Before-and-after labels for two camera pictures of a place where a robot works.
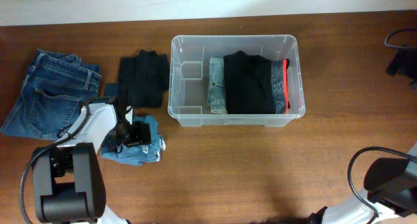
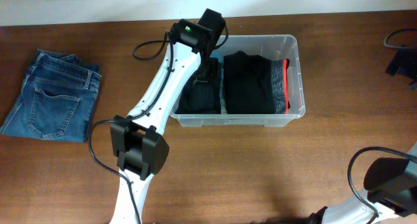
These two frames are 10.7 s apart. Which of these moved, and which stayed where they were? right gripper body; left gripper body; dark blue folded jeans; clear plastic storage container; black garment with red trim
Moved: left gripper body
Stayed: right gripper body; clear plastic storage container; dark blue folded jeans; black garment with red trim
